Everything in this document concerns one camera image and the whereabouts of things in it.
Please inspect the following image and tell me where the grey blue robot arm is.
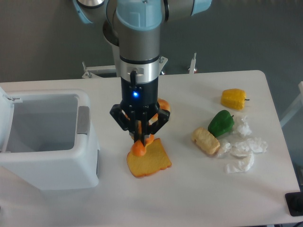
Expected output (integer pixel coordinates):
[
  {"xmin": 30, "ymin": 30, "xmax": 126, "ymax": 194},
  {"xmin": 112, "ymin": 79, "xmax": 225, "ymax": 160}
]
[{"xmin": 73, "ymin": 0, "xmax": 211, "ymax": 145}]

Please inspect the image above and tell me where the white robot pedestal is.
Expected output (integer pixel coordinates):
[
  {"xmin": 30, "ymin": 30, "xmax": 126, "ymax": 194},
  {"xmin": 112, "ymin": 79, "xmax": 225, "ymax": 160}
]
[{"xmin": 102, "ymin": 20, "xmax": 121, "ymax": 77}]

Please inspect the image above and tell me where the crumpled white tissue paper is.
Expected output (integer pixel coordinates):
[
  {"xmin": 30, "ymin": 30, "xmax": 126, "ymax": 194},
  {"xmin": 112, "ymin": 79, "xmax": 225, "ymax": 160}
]
[{"xmin": 217, "ymin": 115, "xmax": 268, "ymax": 174}]

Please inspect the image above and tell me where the pale rectangular bread piece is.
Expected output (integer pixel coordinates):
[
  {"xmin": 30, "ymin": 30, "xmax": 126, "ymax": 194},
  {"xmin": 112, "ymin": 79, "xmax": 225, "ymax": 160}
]
[{"xmin": 191, "ymin": 127, "xmax": 220, "ymax": 155}]

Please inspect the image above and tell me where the long orange baguette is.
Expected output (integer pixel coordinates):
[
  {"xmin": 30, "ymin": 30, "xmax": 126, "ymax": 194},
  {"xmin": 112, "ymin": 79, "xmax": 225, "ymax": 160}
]
[{"xmin": 130, "ymin": 98, "xmax": 171, "ymax": 157}]

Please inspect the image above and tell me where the black device at edge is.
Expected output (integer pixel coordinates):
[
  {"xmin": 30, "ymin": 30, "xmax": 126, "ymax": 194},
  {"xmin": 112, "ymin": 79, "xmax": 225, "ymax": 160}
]
[{"xmin": 285, "ymin": 192, "xmax": 303, "ymax": 217}]

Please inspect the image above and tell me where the yellow bell pepper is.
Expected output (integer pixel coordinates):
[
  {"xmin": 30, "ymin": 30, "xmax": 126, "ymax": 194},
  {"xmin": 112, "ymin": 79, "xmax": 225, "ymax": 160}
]
[{"xmin": 221, "ymin": 88, "xmax": 249, "ymax": 110}]

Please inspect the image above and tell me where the white metal base frame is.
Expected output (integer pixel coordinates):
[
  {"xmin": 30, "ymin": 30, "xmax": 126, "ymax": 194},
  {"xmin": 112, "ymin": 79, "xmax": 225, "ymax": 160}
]
[{"xmin": 82, "ymin": 52, "xmax": 197, "ymax": 79}]

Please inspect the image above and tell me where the white plastic bin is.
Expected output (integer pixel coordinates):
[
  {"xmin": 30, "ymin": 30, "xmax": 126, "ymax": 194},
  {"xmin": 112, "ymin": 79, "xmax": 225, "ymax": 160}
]
[{"xmin": 0, "ymin": 89, "xmax": 100, "ymax": 190}]

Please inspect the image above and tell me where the orange toast slice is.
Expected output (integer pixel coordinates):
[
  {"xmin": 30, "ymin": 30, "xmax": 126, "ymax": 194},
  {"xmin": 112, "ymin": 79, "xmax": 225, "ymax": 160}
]
[{"xmin": 126, "ymin": 138, "xmax": 172, "ymax": 178}]

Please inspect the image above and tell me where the green bell pepper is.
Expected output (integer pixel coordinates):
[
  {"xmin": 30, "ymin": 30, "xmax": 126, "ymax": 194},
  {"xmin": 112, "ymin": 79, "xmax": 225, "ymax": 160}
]
[{"xmin": 208, "ymin": 110, "xmax": 234, "ymax": 138}]

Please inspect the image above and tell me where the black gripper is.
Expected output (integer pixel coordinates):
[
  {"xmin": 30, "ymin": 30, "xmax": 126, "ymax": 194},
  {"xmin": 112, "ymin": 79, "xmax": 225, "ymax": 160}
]
[{"xmin": 110, "ymin": 78, "xmax": 170, "ymax": 146}]

